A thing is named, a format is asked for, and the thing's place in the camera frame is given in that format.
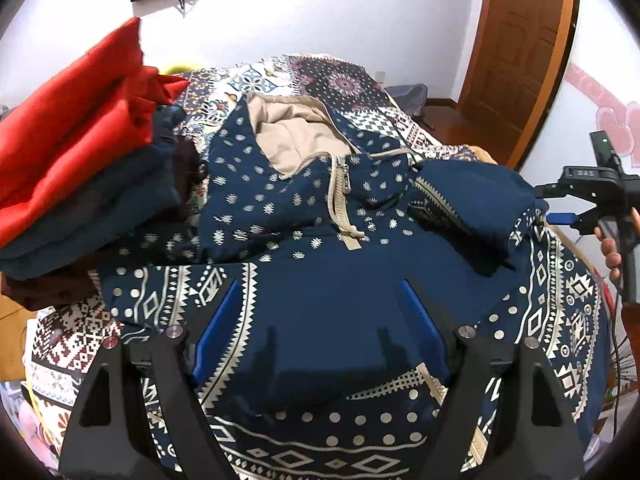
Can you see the maroon folded garment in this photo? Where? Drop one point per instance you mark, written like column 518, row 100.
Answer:
column 45, row 287

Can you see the white sliding wardrobe door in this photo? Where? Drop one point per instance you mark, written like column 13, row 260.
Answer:
column 605, row 35

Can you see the dark navy folded garment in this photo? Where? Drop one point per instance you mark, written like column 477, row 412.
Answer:
column 100, row 200

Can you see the yellow hoop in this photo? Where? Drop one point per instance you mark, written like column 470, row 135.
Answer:
column 180, row 66

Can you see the red folded garment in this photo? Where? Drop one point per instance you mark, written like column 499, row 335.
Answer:
column 75, row 125

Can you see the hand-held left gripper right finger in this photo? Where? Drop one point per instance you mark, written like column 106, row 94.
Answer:
column 424, row 321

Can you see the white wall socket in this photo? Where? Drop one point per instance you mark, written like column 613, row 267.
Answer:
column 380, row 77

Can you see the patchwork patterned bed sheet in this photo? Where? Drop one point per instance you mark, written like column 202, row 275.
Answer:
column 340, row 80

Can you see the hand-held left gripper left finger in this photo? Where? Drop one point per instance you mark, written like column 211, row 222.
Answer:
column 220, row 321

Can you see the navy patterned zip hoodie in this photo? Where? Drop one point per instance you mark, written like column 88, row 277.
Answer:
column 325, row 280

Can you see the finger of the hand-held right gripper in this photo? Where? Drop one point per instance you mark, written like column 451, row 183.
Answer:
column 561, row 219
column 550, row 191

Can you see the person's right hand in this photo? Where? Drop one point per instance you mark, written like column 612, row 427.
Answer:
column 612, row 250

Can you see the brown wooden door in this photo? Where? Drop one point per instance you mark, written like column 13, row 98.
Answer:
column 520, row 35

